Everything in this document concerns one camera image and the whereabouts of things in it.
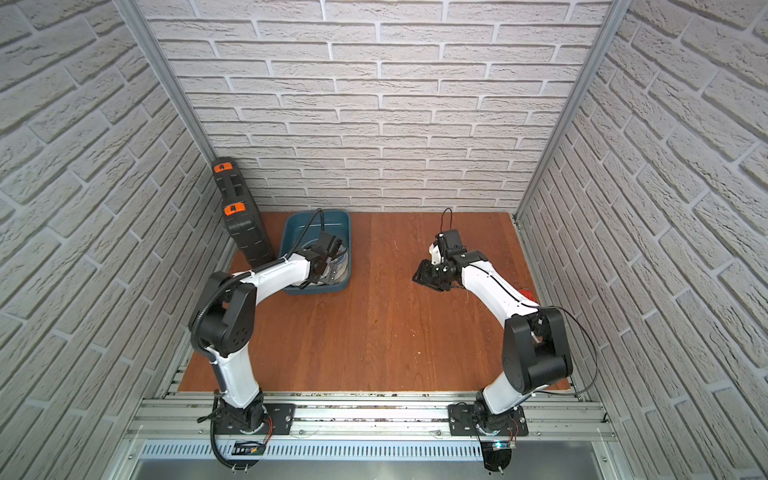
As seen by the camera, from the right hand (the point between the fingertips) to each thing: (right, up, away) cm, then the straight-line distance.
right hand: (422, 279), depth 88 cm
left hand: (-34, +4, +8) cm, 35 cm away
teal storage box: (-45, +17, +25) cm, 54 cm away
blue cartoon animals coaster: (-27, +4, +10) cm, 29 cm away
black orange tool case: (-51, +18, -6) cm, 55 cm away
